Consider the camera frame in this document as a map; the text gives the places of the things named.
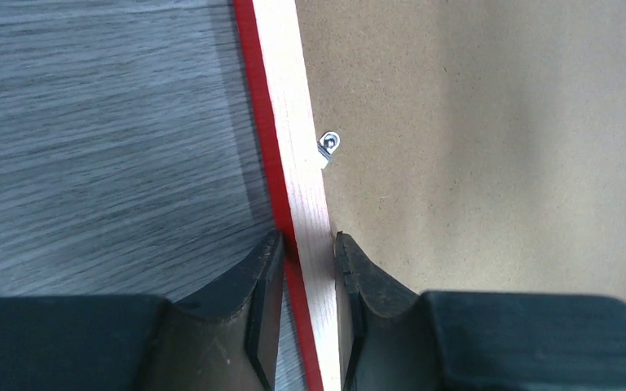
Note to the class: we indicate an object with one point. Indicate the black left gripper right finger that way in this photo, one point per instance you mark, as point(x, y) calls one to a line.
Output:
point(392, 338)

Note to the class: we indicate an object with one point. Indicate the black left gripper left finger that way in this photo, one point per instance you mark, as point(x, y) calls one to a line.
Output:
point(222, 337)

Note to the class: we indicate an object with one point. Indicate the red picture frame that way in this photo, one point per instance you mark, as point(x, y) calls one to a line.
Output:
point(466, 145)

